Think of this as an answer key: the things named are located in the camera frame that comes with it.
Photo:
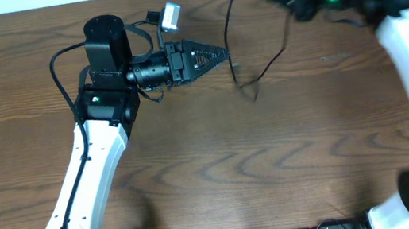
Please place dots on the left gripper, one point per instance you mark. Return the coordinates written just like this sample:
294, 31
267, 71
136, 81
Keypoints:
182, 55

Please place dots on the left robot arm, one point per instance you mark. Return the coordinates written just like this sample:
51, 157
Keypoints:
125, 64

